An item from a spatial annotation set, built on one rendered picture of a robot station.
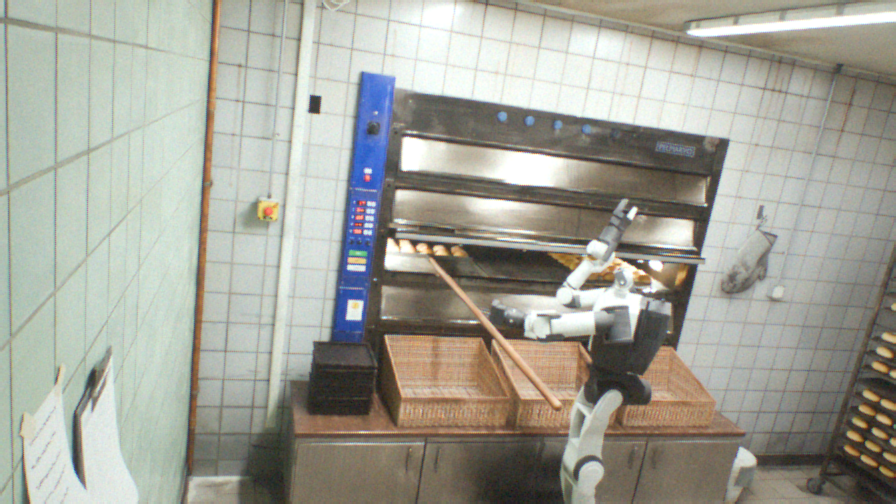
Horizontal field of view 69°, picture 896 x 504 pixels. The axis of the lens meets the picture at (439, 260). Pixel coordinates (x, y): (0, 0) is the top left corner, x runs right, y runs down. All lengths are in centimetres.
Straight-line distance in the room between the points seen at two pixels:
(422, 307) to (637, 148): 145
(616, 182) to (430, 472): 181
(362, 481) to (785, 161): 297
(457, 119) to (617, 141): 91
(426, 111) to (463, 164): 32
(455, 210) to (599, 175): 82
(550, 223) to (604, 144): 51
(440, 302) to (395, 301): 25
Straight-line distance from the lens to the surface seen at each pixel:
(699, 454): 391
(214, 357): 344
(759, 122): 415
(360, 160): 317
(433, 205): 332
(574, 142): 355
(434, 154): 328
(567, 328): 257
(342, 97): 316
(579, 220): 363
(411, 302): 343
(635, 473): 374
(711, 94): 394
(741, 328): 447
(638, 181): 376
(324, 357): 314
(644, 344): 276
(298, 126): 314
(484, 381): 352
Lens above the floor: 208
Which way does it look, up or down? 14 degrees down
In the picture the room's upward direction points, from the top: 9 degrees clockwise
